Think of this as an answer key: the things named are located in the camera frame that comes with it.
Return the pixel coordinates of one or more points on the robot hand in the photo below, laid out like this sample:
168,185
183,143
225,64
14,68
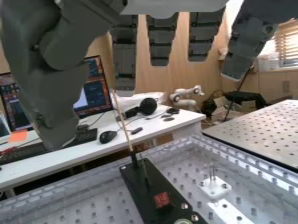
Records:
54,50

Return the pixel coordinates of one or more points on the computer screen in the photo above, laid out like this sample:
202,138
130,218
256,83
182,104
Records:
14,106
95,93

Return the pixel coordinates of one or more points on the black keyboard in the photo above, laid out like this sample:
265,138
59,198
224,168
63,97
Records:
87,136

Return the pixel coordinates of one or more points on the orange sticky note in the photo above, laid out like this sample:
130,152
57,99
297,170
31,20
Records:
18,136

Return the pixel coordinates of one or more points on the black headphones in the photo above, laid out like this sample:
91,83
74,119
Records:
148,106

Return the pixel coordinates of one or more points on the black mouse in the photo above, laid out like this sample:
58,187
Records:
108,137

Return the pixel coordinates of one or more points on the thin stick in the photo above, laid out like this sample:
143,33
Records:
126,133

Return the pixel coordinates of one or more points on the white desk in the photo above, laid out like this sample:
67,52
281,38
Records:
67,156

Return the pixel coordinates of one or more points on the small white jointed device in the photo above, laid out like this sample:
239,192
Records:
182,97

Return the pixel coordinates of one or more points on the window blind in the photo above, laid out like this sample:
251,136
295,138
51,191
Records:
288,43

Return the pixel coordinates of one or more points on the clear box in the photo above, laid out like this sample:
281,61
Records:
248,163

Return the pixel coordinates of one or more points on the small white pin block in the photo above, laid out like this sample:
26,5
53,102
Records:
215,190

